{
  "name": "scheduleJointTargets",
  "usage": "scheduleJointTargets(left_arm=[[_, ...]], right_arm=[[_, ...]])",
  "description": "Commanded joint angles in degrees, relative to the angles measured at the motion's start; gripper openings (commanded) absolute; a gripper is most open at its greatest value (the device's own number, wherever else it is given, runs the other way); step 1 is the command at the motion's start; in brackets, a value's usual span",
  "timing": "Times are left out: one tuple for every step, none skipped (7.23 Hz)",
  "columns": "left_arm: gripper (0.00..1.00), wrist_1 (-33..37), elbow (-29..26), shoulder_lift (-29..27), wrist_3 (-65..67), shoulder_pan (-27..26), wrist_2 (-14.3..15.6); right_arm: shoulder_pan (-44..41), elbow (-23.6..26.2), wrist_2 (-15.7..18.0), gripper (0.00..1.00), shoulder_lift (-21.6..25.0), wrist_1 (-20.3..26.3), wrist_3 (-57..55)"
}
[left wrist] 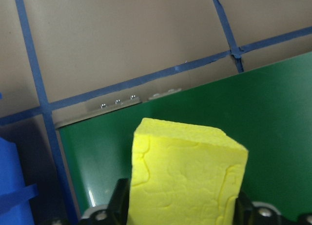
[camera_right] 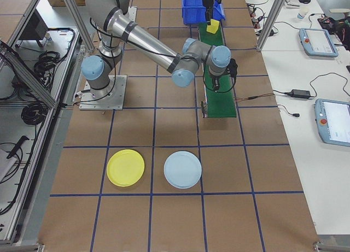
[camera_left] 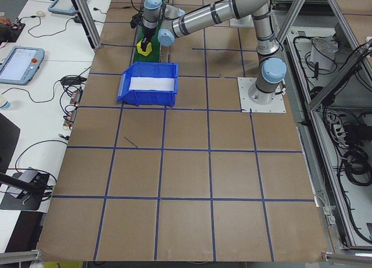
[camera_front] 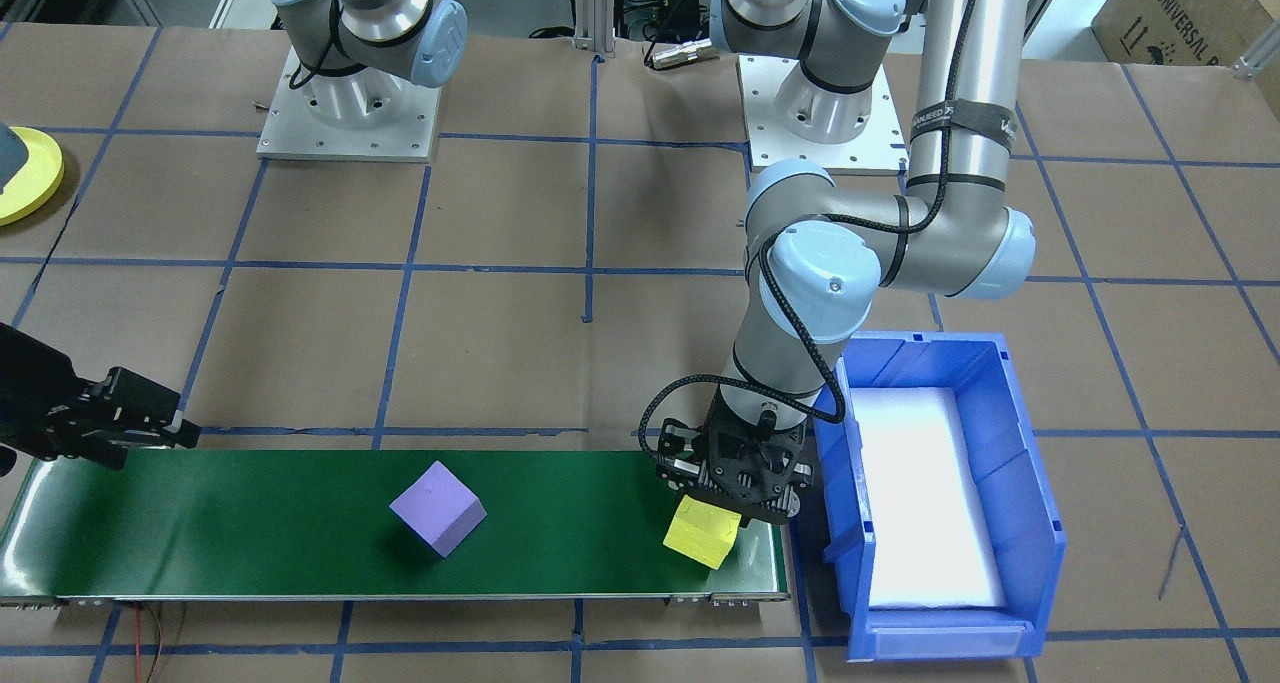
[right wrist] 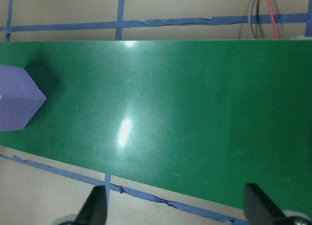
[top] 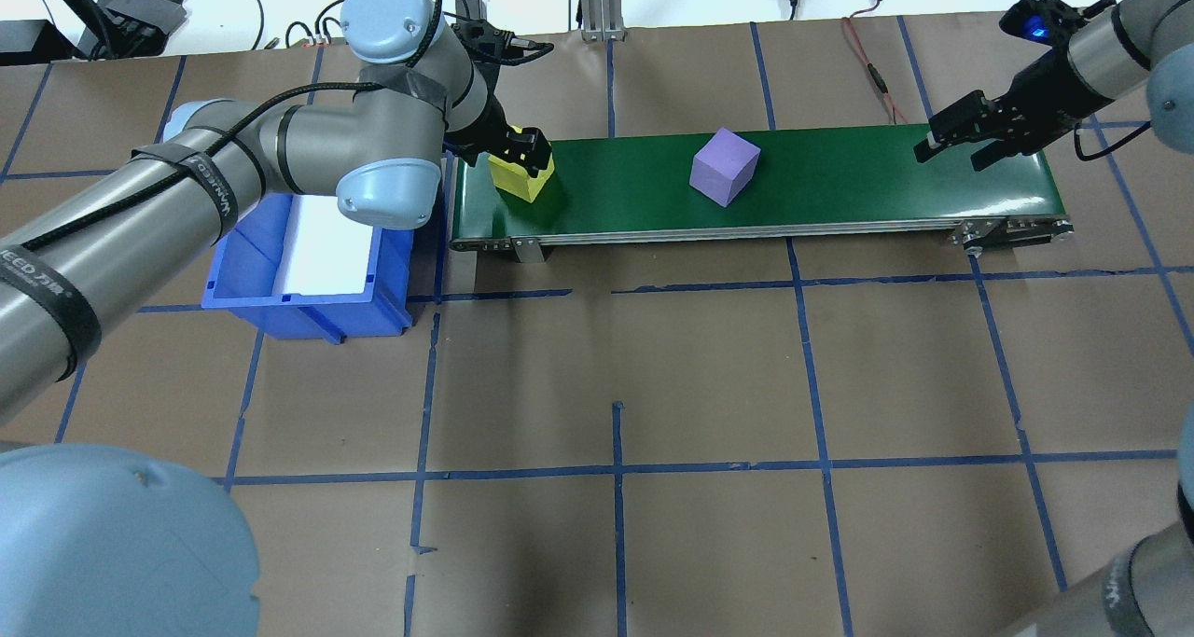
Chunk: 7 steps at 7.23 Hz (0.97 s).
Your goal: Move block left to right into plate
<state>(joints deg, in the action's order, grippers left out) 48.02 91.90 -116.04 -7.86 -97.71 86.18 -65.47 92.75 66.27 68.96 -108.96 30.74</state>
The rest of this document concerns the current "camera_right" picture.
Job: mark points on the black equipment pile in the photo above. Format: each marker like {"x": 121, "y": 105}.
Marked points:
{"x": 339, "y": 28}

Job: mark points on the small white bottle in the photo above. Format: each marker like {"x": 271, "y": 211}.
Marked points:
{"x": 48, "y": 37}

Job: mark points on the aluminium post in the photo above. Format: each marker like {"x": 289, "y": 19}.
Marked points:
{"x": 267, "y": 30}

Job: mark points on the yellow plate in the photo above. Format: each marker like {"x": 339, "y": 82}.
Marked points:
{"x": 125, "y": 167}

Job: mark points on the light blue plate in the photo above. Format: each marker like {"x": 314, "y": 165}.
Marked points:
{"x": 182, "y": 170}

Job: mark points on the blue grey teach pendant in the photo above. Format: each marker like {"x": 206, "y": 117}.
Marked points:
{"x": 318, "y": 43}
{"x": 336, "y": 123}

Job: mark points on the black power adapter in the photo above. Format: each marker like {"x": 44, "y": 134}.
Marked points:
{"x": 300, "y": 93}

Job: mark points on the white flat object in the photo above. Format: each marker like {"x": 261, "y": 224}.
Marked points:
{"x": 337, "y": 10}

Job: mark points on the black monitor box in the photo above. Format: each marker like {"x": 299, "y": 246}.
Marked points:
{"x": 32, "y": 28}

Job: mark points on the white side table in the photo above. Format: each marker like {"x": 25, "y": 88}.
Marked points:
{"x": 300, "y": 153}

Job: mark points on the white paper cup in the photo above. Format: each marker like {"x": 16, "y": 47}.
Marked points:
{"x": 302, "y": 14}

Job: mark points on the blue plastic storage bin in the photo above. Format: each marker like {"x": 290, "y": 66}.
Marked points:
{"x": 191, "y": 12}

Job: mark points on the yellow block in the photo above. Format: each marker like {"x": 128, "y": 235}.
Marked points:
{"x": 213, "y": 28}

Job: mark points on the grey flat panel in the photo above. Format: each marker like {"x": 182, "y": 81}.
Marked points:
{"x": 4, "y": 167}

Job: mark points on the aluminium V-shaped frame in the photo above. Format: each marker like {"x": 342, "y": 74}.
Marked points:
{"x": 32, "y": 81}

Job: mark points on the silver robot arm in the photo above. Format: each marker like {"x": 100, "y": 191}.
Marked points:
{"x": 147, "y": 44}

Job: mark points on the green conveyor belt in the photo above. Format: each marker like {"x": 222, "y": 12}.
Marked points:
{"x": 220, "y": 104}

